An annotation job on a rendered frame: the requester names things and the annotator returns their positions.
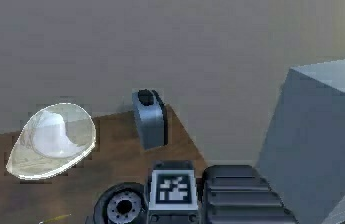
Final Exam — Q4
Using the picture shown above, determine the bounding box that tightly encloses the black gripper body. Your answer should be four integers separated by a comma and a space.
85, 181, 150, 224

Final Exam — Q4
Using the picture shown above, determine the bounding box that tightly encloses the grey bin with black opening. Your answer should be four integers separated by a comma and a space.
131, 88, 168, 151

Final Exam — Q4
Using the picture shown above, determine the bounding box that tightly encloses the white oval lamp shade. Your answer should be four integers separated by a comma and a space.
5, 102, 98, 181

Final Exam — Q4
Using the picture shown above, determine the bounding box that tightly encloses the grey blue cabinet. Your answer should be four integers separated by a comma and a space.
255, 56, 345, 224

